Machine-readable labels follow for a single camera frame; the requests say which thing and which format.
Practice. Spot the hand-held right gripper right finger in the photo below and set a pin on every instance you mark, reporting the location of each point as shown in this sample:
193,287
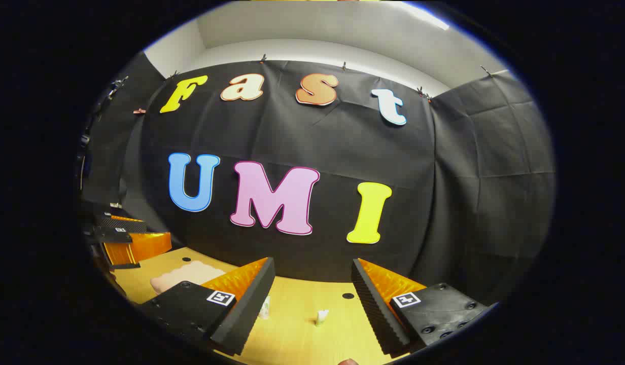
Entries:
376,314

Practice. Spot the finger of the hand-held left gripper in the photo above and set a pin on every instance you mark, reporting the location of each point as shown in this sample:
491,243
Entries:
140,246
117,223

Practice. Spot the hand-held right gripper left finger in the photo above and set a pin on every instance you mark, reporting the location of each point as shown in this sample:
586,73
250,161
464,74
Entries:
251,304

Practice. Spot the bright green skin care tube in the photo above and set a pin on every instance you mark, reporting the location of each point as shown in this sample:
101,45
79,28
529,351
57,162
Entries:
322,317

